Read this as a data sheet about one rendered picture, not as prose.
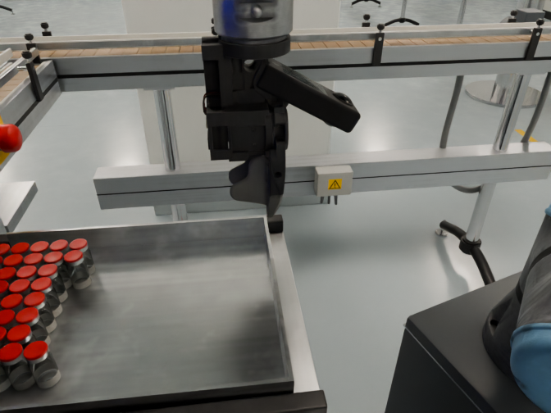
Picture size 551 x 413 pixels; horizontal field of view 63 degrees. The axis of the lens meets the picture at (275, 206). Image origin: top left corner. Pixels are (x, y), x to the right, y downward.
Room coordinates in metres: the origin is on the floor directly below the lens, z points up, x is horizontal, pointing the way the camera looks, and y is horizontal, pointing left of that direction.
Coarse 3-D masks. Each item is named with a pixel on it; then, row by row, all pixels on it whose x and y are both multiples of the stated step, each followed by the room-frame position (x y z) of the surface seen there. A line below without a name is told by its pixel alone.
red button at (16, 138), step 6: (0, 126) 0.58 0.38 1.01; (6, 126) 0.58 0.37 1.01; (12, 126) 0.58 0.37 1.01; (0, 132) 0.57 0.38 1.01; (6, 132) 0.57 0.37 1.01; (12, 132) 0.57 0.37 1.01; (18, 132) 0.59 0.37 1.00; (0, 138) 0.56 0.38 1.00; (6, 138) 0.56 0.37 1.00; (12, 138) 0.57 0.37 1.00; (18, 138) 0.58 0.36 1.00; (0, 144) 0.56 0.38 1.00; (6, 144) 0.56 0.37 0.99; (12, 144) 0.56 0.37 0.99; (18, 144) 0.57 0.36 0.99; (6, 150) 0.56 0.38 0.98; (12, 150) 0.57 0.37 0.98; (18, 150) 0.57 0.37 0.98
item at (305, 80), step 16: (272, 64) 0.44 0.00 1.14; (272, 80) 0.43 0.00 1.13; (288, 80) 0.43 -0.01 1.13; (304, 80) 0.45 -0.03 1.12; (288, 96) 0.43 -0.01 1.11; (304, 96) 0.43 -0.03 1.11; (320, 96) 0.43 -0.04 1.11; (336, 96) 0.45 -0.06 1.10; (320, 112) 0.43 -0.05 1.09; (336, 112) 0.43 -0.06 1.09; (352, 112) 0.43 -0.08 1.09; (352, 128) 0.43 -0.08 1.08
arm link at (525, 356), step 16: (544, 256) 0.34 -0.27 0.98; (544, 272) 0.31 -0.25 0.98; (528, 288) 0.31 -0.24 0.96; (544, 288) 0.28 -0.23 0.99; (528, 304) 0.28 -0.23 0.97; (544, 304) 0.27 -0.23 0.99; (528, 320) 0.26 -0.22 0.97; (544, 320) 0.25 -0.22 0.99; (512, 336) 0.26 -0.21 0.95; (528, 336) 0.24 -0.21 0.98; (544, 336) 0.23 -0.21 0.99; (512, 352) 0.24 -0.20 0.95; (528, 352) 0.23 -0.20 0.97; (544, 352) 0.22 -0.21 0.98; (512, 368) 0.24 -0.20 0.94; (528, 368) 0.23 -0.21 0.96; (544, 368) 0.22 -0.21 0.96; (528, 384) 0.23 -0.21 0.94; (544, 384) 0.22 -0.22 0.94; (544, 400) 0.22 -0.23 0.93
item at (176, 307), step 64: (128, 256) 0.45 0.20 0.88; (192, 256) 0.45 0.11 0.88; (256, 256) 0.45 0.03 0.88; (64, 320) 0.34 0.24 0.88; (128, 320) 0.34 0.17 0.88; (192, 320) 0.34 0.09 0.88; (256, 320) 0.34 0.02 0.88; (64, 384) 0.26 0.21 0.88; (128, 384) 0.26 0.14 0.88; (192, 384) 0.26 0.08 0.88; (256, 384) 0.24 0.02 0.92
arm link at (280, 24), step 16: (224, 0) 0.42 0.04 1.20; (240, 0) 0.41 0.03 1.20; (256, 0) 0.41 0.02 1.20; (272, 0) 0.42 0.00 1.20; (288, 0) 0.43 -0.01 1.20; (224, 16) 0.42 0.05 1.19; (240, 16) 0.41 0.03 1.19; (256, 16) 0.41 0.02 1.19; (272, 16) 0.42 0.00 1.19; (288, 16) 0.43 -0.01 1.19; (224, 32) 0.42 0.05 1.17; (240, 32) 0.41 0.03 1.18; (256, 32) 0.41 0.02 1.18; (272, 32) 0.42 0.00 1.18; (288, 32) 0.43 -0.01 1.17
